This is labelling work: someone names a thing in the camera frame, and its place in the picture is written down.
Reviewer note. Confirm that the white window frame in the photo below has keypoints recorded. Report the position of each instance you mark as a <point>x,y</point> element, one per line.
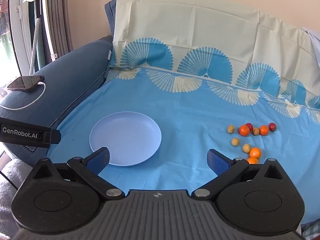
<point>21,30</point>

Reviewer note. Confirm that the grey curtain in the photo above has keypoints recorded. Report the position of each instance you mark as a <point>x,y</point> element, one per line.
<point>60,17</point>

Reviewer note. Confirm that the blue fan-patterned bedsheet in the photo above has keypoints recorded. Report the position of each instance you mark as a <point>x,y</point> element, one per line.
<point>190,100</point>

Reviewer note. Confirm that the black smartphone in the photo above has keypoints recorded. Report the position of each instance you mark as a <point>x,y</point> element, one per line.
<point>25,82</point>

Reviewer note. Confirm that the small yellow fruit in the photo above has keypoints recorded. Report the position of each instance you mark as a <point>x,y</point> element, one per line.
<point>255,131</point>
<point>230,129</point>
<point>246,148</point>
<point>235,141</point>

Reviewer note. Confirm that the light blue round plate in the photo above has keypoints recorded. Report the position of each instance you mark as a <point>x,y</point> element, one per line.
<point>125,137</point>

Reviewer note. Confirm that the black garment steamer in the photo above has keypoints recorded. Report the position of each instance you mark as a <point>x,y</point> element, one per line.
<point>35,5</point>

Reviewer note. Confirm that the orange tangerine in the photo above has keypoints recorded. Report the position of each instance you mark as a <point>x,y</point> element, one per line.
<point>255,153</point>
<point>264,130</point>
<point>244,130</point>
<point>252,160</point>

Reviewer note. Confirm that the white fluffy towel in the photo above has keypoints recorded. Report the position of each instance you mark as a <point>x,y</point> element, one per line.
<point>10,197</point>

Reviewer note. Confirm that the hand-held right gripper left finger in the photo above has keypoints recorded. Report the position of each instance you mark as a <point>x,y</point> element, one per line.
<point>100,159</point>

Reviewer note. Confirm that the checked cloth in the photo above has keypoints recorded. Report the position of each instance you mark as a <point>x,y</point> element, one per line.
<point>311,231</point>

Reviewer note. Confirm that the red tomato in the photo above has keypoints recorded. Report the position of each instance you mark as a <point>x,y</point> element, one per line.
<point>249,125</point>
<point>272,126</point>

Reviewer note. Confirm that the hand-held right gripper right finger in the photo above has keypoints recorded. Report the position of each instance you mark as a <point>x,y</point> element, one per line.
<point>217,161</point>

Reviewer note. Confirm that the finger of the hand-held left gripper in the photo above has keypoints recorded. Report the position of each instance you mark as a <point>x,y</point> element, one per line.
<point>51,137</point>

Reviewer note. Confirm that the white steamer pole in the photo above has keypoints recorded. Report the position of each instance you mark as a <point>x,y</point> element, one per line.
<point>47,17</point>

